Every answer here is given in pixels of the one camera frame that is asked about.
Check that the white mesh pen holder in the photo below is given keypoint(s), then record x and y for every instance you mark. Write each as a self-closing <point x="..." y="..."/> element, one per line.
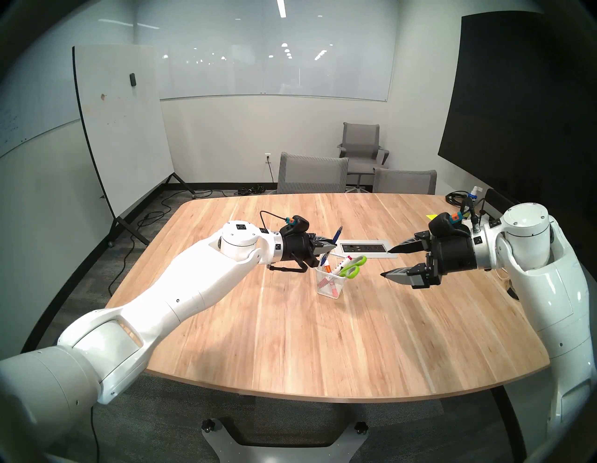
<point x="322" y="287"/>

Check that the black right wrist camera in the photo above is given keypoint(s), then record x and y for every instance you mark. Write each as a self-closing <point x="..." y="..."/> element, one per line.
<point x="447" y="224"/>

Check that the large black wall screen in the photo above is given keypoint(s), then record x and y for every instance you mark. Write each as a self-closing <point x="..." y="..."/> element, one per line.
<point x="513" y="116"/>

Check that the orange white Expo marker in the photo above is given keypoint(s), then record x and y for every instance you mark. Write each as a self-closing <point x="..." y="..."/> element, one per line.
<point x="327" y="270"/>

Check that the rolling white whiteboard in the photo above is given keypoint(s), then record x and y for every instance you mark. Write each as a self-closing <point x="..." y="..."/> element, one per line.
<point x="121" y="130"/>

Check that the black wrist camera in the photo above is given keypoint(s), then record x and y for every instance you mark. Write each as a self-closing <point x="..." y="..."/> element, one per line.
<point x="447" y="224"/>
<point x="296" y="224"/>

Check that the whiteboard cleaner spray bottle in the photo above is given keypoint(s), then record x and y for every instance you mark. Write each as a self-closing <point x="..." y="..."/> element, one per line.
<point x="475" y="191"/>

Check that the silver table outlet box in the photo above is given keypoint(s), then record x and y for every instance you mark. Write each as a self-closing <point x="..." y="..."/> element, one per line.
<point x="368" y="248"/>

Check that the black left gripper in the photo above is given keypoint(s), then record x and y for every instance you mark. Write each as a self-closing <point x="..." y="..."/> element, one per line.
<point x="298" y="247"/>

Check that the blue ballpoint pen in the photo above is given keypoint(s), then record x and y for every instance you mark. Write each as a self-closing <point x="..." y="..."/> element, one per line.
<point x="336" y="235"/>

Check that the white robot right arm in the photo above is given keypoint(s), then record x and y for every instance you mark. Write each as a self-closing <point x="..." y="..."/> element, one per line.
<point x="550" y="289"/>

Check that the gray office chair with armrests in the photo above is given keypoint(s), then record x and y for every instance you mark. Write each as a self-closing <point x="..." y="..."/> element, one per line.
<point x="361" y="140"/>

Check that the black video sound bar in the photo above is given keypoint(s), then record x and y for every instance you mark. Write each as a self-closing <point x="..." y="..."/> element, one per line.
<point x="496" y="200"/>

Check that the wide glass wall board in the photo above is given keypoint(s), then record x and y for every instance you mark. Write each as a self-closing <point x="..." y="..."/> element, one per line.
<point x="280" y="56"/>

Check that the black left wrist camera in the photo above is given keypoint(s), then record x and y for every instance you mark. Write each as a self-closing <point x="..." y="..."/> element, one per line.
<point x="296" y="224"/>

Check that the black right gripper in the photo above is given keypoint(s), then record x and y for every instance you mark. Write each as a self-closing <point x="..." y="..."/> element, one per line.
<point x="452" y="254"/>

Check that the side wall whiteboard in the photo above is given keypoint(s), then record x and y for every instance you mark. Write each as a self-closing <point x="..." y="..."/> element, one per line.
<point x="28" y="107"/>

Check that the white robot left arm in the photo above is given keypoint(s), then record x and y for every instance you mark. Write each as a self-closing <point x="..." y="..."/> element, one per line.
<point x="163" y="303"/>

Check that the ceiling strip light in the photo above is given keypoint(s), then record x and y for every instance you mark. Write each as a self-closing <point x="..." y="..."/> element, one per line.
<point x="281" y="7"/>

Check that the gray mesh office chair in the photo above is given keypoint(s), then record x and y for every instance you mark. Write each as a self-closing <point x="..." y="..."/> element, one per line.
<point x="312" y="175"/>
<point x="406" y="182"/>

